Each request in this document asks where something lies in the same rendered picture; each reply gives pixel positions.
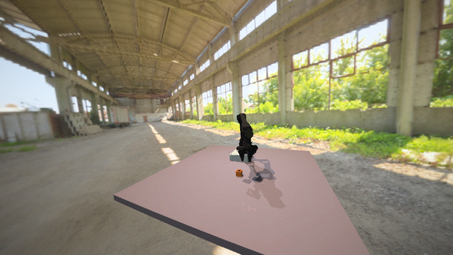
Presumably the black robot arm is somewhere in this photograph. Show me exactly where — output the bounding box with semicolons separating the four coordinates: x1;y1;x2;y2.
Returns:
237;113;258;151

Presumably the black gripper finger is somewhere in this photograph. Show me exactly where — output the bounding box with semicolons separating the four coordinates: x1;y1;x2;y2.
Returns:
247;153;255;162
237;151;246;161

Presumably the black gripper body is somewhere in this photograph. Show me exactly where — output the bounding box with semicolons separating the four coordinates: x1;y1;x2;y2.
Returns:
237;140;256;153

